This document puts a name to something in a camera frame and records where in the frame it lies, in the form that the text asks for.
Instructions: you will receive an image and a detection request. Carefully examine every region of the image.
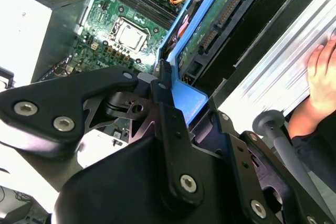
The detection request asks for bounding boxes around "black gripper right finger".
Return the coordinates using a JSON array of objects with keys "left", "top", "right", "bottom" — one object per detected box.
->
[{"left": 188, "top": 98, "right": 334, "bottom": 224}]

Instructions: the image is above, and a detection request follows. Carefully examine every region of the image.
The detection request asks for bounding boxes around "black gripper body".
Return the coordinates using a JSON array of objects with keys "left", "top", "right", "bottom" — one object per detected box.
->
[{"left": 52, "top": 135, "right": 263, "bottom": 224}]

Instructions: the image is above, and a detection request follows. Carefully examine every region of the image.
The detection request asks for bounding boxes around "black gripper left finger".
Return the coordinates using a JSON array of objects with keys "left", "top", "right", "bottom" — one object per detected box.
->
[{"left": 0, "top": 59, "right": 206, "bottom": 206}]

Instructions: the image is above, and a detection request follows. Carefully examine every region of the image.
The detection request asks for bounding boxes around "hard disk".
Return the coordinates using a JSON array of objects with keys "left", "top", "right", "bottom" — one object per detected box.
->
[{"left": 157, "top": 0, "right": 316, "bottom": 127}]

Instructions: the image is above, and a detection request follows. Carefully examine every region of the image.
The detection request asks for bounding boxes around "bare person hand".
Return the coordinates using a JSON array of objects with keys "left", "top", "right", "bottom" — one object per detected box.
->
[{"left": 306, "top": 34, "right": 336, "bottom": 115}]

